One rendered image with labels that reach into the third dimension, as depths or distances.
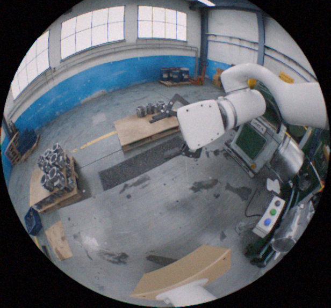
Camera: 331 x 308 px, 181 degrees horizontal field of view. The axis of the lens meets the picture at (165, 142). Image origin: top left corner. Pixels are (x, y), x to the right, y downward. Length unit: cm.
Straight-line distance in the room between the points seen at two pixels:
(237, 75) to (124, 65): 492
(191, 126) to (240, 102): 14
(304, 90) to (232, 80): 19
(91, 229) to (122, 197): 29
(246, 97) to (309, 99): 18
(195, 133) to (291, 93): 24
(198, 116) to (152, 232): 52
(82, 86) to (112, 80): 131
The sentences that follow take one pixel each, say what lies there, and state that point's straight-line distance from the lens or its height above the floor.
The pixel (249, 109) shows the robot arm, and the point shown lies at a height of 129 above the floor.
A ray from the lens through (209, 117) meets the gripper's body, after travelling 26.
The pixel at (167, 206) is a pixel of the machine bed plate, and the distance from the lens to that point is 60.
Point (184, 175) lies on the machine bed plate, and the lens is 67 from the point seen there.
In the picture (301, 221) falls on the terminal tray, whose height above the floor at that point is 111.
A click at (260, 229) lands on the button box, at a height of 106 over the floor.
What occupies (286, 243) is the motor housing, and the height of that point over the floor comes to 99.
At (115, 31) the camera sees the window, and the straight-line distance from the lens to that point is 519.
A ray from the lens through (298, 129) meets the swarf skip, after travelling 501.
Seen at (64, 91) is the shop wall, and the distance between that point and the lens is 518.
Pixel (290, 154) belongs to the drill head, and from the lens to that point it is 74.
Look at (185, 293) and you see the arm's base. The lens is 43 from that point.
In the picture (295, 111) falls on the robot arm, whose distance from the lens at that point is 25.
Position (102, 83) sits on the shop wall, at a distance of 501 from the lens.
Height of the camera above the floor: 138
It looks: 45 degrees down
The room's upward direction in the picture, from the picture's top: straight up
